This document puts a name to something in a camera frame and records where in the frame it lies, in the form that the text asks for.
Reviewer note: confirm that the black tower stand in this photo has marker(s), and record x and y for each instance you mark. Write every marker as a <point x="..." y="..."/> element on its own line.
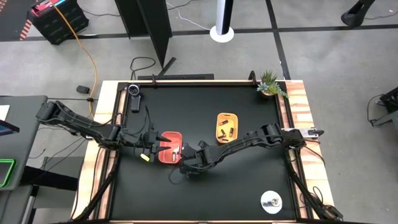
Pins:
<point x="354" y="15"/>

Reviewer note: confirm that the small black puck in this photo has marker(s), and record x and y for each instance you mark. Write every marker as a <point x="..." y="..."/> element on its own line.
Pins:
<point x="83" y="89"/>

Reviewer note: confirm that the chrome cylinder on round base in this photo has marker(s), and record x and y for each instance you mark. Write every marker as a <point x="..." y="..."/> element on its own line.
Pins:
<point x="271" y="205"/>

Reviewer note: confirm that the dark tablet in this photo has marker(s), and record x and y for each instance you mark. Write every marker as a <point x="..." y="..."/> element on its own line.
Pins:
<point x="7" y="127"/>

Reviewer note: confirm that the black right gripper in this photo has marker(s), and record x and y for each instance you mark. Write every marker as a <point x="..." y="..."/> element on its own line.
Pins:
<point x="192" y="157"/>

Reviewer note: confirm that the black curved clamp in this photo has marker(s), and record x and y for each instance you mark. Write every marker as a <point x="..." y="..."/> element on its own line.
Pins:
<point x="153" y="79"/>
<point x="252" y="76"/>

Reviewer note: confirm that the white paper sheet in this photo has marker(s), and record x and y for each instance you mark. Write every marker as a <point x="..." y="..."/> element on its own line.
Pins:
<point x="3" y="112"/>

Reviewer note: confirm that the black crate pink top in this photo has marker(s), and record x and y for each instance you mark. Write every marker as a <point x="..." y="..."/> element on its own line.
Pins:
<point x="59" y="25"/>

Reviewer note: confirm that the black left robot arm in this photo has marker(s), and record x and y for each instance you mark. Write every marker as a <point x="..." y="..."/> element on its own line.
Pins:
<point x="93" y="129"/>

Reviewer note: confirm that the grey side desk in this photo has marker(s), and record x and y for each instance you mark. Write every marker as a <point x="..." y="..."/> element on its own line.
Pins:
<point x="25" y="140"/>

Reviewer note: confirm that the black table camera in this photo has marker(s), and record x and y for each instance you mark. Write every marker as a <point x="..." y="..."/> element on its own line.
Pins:
<point x="135" y="102"/>

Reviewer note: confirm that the yellow plastic bin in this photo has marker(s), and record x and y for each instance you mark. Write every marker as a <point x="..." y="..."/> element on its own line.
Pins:
<point x="227" y="116"/>

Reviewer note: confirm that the slim silver black battery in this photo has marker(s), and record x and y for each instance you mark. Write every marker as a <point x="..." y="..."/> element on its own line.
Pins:
<point x="178" y="150"/>

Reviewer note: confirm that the potted succulent plant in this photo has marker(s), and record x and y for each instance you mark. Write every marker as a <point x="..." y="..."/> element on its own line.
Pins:
<point x="269" y="85"/>

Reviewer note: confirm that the orange plastic bin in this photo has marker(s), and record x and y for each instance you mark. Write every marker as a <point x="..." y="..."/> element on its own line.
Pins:
<point x="175" y="140"/>

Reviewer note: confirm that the black floor device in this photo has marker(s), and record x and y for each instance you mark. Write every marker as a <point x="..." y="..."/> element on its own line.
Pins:
<point x="390" y="102"/>

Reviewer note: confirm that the green framed tablet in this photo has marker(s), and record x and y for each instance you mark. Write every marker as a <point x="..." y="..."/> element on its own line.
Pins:
<point x="6" y="172"/>

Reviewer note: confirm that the black upright panel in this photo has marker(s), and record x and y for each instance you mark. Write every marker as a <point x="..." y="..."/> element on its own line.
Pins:
<point x="146" y="18"/>

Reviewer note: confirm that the white pole stand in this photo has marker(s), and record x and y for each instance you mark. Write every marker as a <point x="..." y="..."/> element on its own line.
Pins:
<point x="222" y="34"/>

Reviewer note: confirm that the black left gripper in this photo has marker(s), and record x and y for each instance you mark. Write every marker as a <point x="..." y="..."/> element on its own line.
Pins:
<point x="150" y="143"/>

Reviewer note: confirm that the slim black copper battery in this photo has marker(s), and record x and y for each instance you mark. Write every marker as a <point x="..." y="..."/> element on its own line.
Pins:
<point x="221" y="136"/>

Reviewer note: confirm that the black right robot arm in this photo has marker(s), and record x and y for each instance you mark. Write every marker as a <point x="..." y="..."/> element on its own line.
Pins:
<point x="248" y="140"/>

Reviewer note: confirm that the black floor base bar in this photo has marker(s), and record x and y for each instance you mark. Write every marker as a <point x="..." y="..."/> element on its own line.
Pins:
<point x="186" y="76"/>

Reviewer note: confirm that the black mat striped edge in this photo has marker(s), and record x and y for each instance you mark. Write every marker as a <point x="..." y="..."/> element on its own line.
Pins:
<point x="12" y="18"/>

